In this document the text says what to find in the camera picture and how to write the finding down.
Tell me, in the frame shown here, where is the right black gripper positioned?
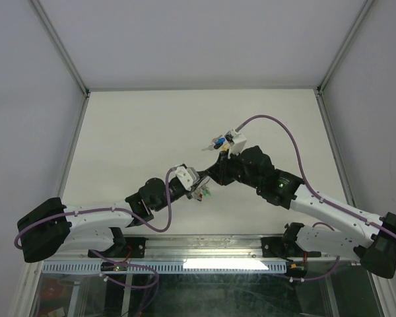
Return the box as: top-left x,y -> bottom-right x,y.
204,149 -> 263,191

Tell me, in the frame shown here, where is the keyring with tagged keys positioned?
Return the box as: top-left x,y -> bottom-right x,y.
191,179 -> 211,201

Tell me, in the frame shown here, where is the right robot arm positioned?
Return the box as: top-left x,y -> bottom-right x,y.
206,146 -> 396,279

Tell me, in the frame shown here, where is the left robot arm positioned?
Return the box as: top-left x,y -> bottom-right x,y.
14,165 -> 207,263

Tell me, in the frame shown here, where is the black tagged key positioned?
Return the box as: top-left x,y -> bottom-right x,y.
203,144 -> 220,151

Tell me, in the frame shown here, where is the blue tagged key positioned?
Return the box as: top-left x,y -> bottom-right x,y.
211,135 -> 226,147

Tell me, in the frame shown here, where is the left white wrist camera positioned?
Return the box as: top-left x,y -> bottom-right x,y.
172,164 -> 199,192

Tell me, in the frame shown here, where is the aluminium mounting rail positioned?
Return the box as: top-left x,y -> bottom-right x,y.
29,234 -> 360,265

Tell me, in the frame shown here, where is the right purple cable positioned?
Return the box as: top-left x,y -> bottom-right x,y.
236,114 -> 396,283

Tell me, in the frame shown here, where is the purple cable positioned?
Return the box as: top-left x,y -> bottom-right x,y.
236,114 -> 396,283
13,168 -> 185,290

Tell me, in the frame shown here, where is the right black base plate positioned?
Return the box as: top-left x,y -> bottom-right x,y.
260,236 -> 321,260

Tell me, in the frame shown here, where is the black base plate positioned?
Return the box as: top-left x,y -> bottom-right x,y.
260,236 -> 321,260
98,236 -> 148,259

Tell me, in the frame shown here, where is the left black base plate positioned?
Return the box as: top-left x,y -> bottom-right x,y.
98,236 -> 148,259

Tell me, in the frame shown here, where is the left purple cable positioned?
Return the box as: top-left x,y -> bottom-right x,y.
13,168 -> 185,290

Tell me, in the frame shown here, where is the white slotted cable duct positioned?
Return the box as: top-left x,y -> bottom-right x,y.
42,258 -> 287,275

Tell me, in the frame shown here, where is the right aluminium frame post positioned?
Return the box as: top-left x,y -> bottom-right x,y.
317,0 -> 376,94

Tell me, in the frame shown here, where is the aluminium frame post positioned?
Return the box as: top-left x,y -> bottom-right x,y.
28,0 -> 90,96
317,0 -> 376,94

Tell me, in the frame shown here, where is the left aluminium frame post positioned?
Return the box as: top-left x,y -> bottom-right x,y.
28,0 -> 90,96

